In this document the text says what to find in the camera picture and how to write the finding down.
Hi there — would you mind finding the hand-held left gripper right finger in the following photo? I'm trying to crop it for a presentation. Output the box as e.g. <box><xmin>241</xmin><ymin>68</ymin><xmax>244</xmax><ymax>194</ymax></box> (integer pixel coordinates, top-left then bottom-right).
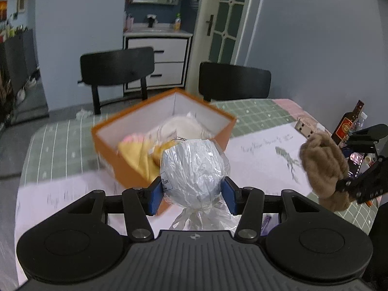
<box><xmin>222</xmin><ymin>176</ymin><xmax>328</xmax><ymax>242</ymax></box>

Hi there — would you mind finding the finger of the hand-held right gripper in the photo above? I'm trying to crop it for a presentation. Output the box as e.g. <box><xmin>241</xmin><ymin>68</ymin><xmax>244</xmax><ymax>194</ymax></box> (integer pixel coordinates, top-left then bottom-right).
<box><xmin>346</xmin><ymin>124</ymin><xmax>388</xmax><ymax>146</ymax></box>
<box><xmin>335</xmin><ymin>159</ymin><xmax>384</xmax><ymax>193</ymax></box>

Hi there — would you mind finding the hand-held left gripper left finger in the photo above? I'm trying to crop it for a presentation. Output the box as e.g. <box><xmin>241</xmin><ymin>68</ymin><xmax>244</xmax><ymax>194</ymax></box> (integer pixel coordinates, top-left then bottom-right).
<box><xmin>65</xmin><ymin>176</ymin><xmax>165</xmax><ymax>242</ymax></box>

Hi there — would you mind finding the brown plush toy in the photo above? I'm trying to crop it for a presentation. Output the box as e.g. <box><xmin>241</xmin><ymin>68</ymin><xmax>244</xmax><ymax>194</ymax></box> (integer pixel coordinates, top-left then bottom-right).
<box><xmin>299</xmin><ymin>131</ymin><xmax>350</xmax><ymax>212</ymax></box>

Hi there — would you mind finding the yellow cleaning cloth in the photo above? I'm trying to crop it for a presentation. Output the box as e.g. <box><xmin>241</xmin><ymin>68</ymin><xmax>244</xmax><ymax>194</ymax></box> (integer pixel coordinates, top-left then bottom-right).
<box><xmin>118</xmin><ymin>139</ymin><xmax>160</xmax><ymax>183</ymax></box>

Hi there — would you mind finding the white plastic bag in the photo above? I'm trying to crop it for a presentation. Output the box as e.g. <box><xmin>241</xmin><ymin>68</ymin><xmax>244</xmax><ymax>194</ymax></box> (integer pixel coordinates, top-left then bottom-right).
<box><xmin>159</xmin><ymin>139</ymin><xmax>240</xmax><ymax>231</ymax></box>

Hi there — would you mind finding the pink knit pouch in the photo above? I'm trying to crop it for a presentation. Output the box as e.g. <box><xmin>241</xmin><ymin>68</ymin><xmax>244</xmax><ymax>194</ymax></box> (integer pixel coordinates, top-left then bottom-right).
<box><xmin>123</xmin><ymin>135</ymin><xmax>146</xmax><ymax>145</ymax></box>

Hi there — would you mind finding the orange cardboard box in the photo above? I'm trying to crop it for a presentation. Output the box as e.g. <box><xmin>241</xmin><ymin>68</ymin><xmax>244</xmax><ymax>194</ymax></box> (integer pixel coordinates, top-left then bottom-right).
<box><xmin>91</xmin><ymin>87</ymin><xmax>237</xmax><ymax>217</ymax></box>

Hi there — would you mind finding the white tissue paper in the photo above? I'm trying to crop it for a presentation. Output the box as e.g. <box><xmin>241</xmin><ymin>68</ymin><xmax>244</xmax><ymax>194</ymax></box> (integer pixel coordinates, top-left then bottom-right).
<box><xmin>161</xmin><ymin>112</ymin><xmax>213</xmax><ymax>141</ymax></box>

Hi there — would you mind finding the clear plastic bottle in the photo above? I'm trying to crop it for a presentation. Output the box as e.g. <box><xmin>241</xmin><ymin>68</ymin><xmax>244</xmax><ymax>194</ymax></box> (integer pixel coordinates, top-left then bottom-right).
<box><xmin>348</xmin><ymin>112</ymin><xmax>368</xmax><ymax>137</ymax></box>

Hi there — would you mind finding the brown glass bottle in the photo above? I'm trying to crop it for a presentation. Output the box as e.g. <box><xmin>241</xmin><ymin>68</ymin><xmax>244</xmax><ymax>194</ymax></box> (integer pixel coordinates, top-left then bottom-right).
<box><xmin>331</xmin><ymin>99</ymin><xmax>365</xmax><ymax>146</ymax></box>

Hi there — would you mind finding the wooden dice block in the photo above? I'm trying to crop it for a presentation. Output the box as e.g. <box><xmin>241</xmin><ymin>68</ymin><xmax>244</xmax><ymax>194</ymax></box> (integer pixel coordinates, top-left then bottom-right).
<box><xmin>295</xmin><ymin>117</ymin><xmax>319</xmax><ymax>137</ymax></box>

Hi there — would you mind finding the black chair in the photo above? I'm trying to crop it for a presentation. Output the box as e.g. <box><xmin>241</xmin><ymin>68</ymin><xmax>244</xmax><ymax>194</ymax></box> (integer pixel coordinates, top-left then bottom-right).
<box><xmin>198</xmin><ymin>61</ymin><xmax>272</xmax><ymax>102</ymax></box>
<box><xmin>79</xmin><ymin>46</ymin><xmax>156</xmax><ymax>116</ymax></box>

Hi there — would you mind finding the white vanity cabinet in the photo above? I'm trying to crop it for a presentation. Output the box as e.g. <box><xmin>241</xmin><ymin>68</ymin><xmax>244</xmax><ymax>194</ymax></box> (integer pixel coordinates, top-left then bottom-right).
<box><xmin>123</xmin><ymin>23</ymin><xmax>194</xmax><ymax>93</ymax></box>

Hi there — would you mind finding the white glass panel door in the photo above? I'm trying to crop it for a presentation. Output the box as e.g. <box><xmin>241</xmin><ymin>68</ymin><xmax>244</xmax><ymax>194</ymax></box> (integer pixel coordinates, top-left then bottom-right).
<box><xmin>194</xmin><ymin>0</ymin><xmax>258</xmax><ymax>67</ymax></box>

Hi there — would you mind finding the black cabinet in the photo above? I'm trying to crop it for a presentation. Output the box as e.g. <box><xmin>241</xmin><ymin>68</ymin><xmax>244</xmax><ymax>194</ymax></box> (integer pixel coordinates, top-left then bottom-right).
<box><xmin>0</xmin><ymin>29</ymin><xmax>38</xmax><ymax>104</ymax></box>

